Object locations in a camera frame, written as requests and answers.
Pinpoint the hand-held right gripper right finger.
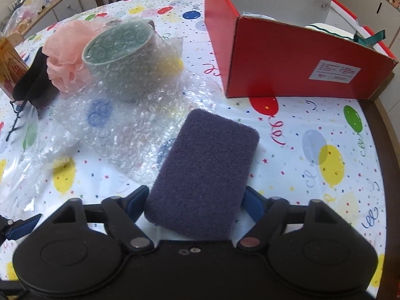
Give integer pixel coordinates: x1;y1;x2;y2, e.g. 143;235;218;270
237;186;343;254

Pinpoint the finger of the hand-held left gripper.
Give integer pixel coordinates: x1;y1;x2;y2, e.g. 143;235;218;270
0;213;43;241

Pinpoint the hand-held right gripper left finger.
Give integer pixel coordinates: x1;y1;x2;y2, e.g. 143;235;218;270
51;185;154;254

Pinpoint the purple scouring sponge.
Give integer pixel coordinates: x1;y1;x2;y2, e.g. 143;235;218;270
144;109;261;239

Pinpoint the clear bubble wrap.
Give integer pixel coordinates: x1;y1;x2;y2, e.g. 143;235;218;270
53;17;219;191

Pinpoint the white cardboard box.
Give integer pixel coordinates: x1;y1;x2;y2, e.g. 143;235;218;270
204;0;397;101

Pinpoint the black sock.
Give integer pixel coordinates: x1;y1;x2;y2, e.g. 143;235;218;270
12;46;60;108

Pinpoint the pink mesh bath loofah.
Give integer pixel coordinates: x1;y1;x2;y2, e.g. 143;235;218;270
41;18;108;93

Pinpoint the balloon print tablecloth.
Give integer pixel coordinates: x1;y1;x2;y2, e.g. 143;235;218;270
0;0;388;291

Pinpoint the clear plastic bag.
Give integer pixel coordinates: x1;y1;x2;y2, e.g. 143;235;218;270
0;125;79;219

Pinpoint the thin black plastic stick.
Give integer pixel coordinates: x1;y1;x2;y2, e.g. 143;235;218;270
6;100;32;141

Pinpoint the pale green ceramic mug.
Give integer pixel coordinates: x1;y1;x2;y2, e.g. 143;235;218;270
82;19;157;102

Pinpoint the orange printed carton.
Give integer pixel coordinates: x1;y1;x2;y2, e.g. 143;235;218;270
0;36;30;101

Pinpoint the white item with green ribbon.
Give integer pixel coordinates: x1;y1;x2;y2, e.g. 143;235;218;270
304;22;386;46

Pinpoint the plastic bag of clutter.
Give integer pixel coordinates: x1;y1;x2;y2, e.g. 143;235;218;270
0;0;47;35

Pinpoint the wooden frame drawer cabinet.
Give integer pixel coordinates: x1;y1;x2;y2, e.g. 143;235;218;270
0;0;85;40

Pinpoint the white cabinet with black handles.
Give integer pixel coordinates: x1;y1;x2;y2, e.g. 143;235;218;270
331;0;400;57

